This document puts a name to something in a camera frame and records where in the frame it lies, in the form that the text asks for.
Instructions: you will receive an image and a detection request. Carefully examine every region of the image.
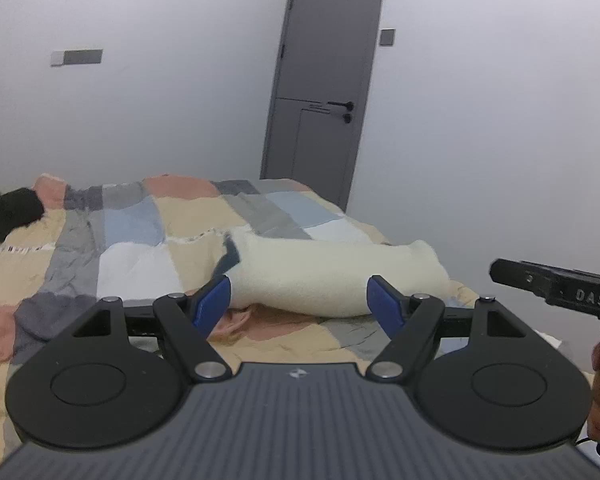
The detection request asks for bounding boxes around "long grey wall switch panel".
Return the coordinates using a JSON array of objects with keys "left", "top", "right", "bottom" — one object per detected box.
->
[{"left": 50, "top": 48, "right": 104, "bottom": 67}]

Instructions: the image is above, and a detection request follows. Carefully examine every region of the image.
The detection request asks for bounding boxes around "grey door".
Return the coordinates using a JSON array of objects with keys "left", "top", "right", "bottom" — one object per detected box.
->
[{"left": 260, "top": 0, "right": 387, "bottom": 212}]

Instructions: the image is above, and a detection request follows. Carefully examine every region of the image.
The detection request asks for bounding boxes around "black door handle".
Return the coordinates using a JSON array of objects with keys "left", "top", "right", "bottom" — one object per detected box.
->
[{"left": 327, "top": 100, "right": 355, "bottom": 125}]

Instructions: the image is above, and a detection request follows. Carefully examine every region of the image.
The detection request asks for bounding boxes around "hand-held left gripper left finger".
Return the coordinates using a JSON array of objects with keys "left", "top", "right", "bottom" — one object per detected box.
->
[{"left": 72, "top": 275, "right": 233, "bottom": 384}]

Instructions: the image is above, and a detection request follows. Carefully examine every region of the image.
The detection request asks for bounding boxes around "cream striped fluffy sweater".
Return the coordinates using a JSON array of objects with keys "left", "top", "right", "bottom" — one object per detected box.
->
[{"left": 215, "top": 229, "right": 452, "bottom": 319}]

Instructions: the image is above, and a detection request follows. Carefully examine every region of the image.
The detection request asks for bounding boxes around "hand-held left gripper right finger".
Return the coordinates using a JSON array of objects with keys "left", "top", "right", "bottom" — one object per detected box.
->
[{"left": 366, "top": 275, "right": 528, "bottom": 383}]

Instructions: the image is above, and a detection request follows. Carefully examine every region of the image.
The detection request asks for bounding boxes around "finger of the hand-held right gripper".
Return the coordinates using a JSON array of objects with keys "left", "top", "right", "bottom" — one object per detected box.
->
[{"left": 489, "top": 258, "right": 549, "bottom": 305}]

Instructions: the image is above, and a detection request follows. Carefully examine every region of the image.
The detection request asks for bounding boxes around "patchwork quilt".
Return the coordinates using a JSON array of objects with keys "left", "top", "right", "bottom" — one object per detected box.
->
[{"left": 0, "top": 174, "right": 564, "bottom": 468}]

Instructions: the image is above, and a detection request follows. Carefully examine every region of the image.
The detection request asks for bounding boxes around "black garment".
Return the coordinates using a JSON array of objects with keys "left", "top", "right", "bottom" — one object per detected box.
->
[{"left": 0, "top": 187, "right": 47, "bottom": 257}]

